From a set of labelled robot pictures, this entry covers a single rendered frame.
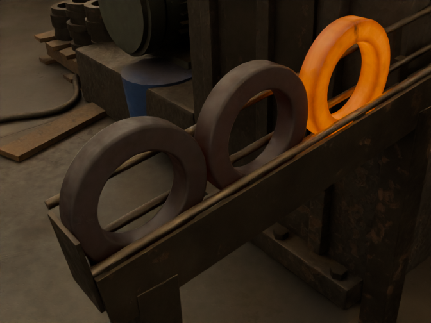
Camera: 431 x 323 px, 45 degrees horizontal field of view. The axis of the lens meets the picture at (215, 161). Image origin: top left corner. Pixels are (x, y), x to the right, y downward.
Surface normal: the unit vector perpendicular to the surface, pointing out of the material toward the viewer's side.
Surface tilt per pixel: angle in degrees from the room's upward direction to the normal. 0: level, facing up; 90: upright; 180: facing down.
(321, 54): 51
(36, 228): 0
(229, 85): 30
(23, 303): 0
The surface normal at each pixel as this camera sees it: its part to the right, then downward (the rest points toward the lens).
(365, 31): 0.65, 0.36
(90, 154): -0.48, -0.52
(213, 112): -0.65, -0.20
